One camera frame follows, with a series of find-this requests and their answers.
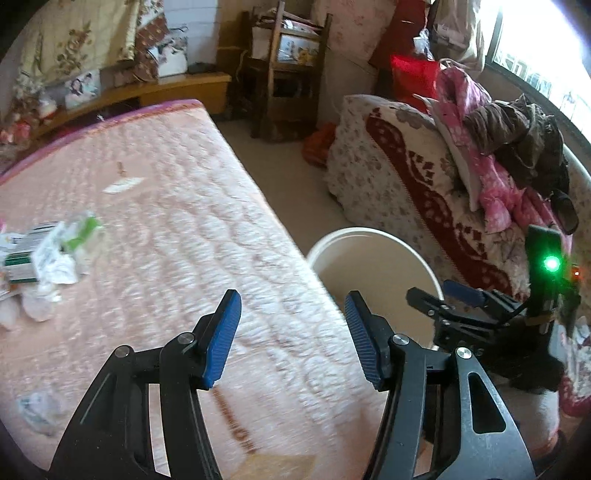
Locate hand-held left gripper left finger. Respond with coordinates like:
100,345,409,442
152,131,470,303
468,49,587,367
48,289,243,480

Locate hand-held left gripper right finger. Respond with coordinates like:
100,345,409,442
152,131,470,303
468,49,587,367
344,290,539,480

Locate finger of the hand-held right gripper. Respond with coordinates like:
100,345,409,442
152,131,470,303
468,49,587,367
444,279,527,315
406,287,458,320

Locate white plastic bucket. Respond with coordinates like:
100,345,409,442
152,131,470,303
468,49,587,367
306,227,446,352

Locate green white plastic bag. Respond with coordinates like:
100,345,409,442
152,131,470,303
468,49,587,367
59,210,105,274

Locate white paper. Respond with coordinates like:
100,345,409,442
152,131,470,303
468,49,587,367
32,247,80,288

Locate white tissue wad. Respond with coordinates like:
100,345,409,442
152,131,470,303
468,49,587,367
21,286,62,322

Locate clear plastic wrapper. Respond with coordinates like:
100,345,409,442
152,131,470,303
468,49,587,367
17,389,66,438

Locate green white carton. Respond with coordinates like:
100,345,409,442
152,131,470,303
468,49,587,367
4,222,61,284

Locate pile of clothes on sofa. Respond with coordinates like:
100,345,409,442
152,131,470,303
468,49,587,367
431,65,573,241

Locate white pillow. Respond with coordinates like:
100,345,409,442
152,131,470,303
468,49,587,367
425,99,483,212

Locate black glossy curved object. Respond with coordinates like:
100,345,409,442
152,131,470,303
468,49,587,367
551,188,579,234

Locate sofa with floral red cover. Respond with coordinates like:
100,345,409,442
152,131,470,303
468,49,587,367
325,95,591,416

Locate brown jacket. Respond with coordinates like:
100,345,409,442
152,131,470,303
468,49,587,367
464,95,571,195

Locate orange red floor bag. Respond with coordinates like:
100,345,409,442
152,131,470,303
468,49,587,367
302,122,338,167

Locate dark wooden chair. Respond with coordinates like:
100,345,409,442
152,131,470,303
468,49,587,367
240,0,333,141

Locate window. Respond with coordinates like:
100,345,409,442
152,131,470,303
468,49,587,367
485,0,591,121

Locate beige curtain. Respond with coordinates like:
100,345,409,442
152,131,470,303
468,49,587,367
429,0,486,71

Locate dark red hanging garment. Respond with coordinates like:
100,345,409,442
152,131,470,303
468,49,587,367
369,0,430,70

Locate colourful picture board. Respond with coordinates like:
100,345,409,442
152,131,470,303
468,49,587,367
277,37,320,66

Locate floral fabric covered cabinet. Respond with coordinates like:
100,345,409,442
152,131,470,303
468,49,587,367
311,0,398,62

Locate framed couple photo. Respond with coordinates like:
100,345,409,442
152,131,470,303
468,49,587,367
65,71,100,110

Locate white wedding photo print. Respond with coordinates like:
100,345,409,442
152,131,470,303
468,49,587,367
157,28,188,77

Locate flower and toy clutter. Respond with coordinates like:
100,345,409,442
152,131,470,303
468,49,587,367
0,83,61,148

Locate yellow floral blanket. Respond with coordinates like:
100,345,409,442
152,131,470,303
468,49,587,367
14,0,171,93

